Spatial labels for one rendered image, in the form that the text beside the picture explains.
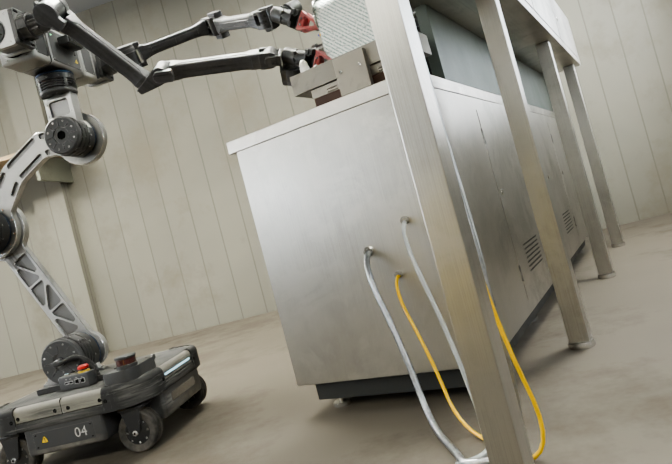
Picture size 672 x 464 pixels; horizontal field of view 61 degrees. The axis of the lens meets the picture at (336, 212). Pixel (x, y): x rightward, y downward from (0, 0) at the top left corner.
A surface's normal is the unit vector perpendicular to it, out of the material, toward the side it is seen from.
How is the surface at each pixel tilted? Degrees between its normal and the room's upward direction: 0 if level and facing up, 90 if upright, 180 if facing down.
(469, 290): 90
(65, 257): 90
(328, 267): 90
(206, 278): 90
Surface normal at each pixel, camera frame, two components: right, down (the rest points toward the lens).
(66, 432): -0.14, 0.01
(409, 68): -0.48, 0.11
